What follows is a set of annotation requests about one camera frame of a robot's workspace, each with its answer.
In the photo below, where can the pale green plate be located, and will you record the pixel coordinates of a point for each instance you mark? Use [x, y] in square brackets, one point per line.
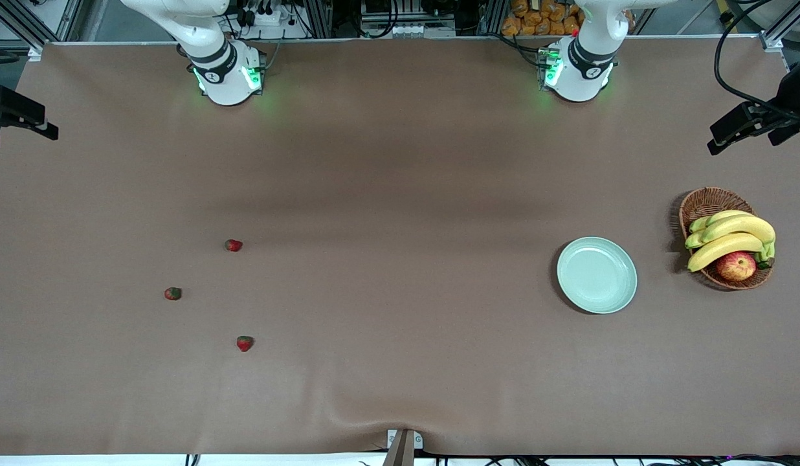
[597, 275]

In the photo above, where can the aluminium frame profile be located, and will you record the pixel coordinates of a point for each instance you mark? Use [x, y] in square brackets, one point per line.
[785, 27]
[21, 26]

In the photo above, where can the dark red green strawberry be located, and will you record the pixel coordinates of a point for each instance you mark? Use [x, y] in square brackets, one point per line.
[173, 293]

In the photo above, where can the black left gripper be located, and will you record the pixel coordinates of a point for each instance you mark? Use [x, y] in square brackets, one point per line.
[790, 98]

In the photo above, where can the large yellow banana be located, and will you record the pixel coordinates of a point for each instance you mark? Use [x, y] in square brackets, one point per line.
[743, 226]

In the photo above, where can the brown wicker basket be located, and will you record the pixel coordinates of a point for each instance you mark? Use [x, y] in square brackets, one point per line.
[705, 200]

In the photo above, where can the brown table mat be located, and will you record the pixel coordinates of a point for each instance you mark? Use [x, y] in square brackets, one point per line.
[400, 194]

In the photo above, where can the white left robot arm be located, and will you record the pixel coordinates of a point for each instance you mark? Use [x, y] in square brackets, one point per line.
[581, 71]

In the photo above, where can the red yellow apple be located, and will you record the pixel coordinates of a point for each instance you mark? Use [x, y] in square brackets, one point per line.
[736, 265]

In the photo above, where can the white terminal block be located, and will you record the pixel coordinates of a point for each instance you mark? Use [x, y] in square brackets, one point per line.
[416, 30]

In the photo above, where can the greenish yellow banana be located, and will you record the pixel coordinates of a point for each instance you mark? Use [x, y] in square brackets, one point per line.
[692, 241]
[720, 215]

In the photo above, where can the grey camera pole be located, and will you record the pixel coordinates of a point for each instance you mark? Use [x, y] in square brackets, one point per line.
[400, 453]

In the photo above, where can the grey metal clamp bracket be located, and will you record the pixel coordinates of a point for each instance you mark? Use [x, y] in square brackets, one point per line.
[416, 440]

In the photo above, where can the bag of orange buns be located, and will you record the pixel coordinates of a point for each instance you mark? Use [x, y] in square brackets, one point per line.
[536, 19]

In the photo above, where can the white power strip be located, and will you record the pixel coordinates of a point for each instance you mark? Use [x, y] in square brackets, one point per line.
[270, 17]

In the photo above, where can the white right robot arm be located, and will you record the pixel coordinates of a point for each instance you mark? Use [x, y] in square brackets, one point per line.
[225, 77]

